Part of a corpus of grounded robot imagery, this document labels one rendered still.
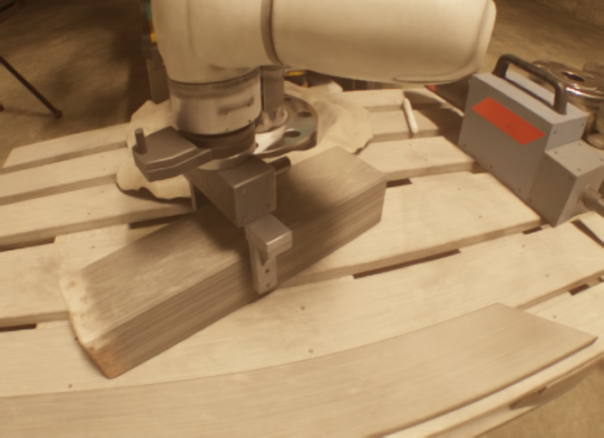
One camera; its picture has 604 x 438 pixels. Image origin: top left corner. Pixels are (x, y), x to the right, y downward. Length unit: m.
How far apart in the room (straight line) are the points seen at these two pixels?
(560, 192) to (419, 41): 0.49
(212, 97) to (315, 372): 0.29
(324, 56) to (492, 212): 0.49
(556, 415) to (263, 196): 0.56
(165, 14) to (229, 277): 0.29
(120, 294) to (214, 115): 0.22
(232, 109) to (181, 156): 0.06
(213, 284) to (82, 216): 0.34
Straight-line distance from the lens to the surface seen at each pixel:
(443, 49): 0.30
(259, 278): 0.47
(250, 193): 0.41
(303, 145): 0.74
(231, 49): 0.34
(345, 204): 0.55
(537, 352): 0.54
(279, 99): 0.75
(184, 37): 0.35
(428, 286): 0.57
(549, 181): 0.74
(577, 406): 0.75
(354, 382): 0.45
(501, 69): 0.85
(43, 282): 0.66
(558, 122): 0.73
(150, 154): 0.40
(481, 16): 0.31
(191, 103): 0.38
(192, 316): 0.49
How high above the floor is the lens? 0.57
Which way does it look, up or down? 40 degrees down
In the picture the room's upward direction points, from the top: 1 degrees clockwise
